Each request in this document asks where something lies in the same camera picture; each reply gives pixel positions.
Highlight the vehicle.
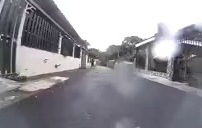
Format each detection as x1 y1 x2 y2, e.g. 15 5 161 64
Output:
106 59 117 70

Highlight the row of trees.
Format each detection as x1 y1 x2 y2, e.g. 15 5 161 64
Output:
83 35 145 66

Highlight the dark grey asphalt road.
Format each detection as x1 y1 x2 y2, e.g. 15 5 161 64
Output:
0 65 202 128

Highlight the building with white roof edge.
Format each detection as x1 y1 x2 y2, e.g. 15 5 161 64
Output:
133 23 175 81

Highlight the long building with dark grilles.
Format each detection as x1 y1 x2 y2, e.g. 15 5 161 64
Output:
0 0 92 78

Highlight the pale concrete pavement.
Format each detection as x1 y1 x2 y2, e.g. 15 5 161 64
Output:
135 71 202 102
0 66 92 113

